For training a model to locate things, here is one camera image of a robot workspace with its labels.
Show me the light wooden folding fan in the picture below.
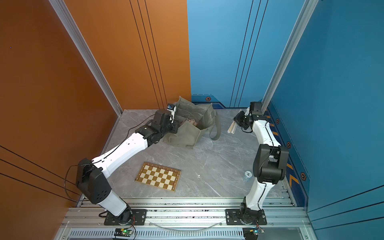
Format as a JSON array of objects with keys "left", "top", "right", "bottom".
[{"left": 227, "top": 121, "right": 238, "bottom": 134}]

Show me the olive green tote bag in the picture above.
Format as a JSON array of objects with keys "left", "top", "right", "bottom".
[{"left": 164, "top": 97, "right": 222, "bottom": 149}]

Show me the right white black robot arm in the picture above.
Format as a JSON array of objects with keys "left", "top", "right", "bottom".
[{"left": 234, "top": 102, "right": 289, "bottom": 225}]

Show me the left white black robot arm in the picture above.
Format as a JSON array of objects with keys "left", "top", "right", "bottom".
[{"left": 76, "top": 104, "right": 179, "bottom": 225}]

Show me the wooden chessboard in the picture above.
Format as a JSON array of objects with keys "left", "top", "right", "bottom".
[{"left": 135, "top": 162, "right": 181, "bottom": 192}]

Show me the right green circuit board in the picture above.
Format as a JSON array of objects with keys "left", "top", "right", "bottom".
[{"left": 243, "top": 228, "right": 262, "bottom": 240}]

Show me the green circuit board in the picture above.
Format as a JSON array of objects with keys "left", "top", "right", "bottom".
[
  {"left": 243, "top": 228, "right": 262, "bottom": 240},
  {"left": 114, "top": 228, "right": 134, "bottom": 238}
]

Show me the left green circuit board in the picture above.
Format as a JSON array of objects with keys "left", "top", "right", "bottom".
[{"left": 114, "top": 228, "right": 134, "bottom": 238}]

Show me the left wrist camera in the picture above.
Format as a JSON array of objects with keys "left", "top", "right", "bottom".
[{"left": 167, "top": 104, "right": 177, "bottom": 123}]

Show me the aluminium front rail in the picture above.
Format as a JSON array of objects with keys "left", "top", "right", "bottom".
[{"left": 56, "top": 195, "right": 316, "bottom": 240}]

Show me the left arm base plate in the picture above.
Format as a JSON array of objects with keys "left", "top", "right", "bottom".
[{"left": 104, "top": 209, "right": 147, "bottom": 226}]

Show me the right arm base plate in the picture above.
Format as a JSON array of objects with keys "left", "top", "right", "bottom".
[{"left": 225, "top": 209, "right": 267, "bottom": 226}]

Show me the right aluminium frame post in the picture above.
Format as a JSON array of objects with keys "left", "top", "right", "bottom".
[{"left": 262, "top": 0, "right": 319, "bottom": 114}]

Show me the aluminium frame post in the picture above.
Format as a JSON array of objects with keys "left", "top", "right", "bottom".
[
  {"left": 49, "top": 0, "right": 123, "bottom": 117},
  {"left": 262, "top": 0, "right": 319, "bottom": 114}
]

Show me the left aluminium frame post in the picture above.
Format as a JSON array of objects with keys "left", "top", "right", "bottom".
[{"left": 49, "top": 0, "right": 123, "bottom": 117}]

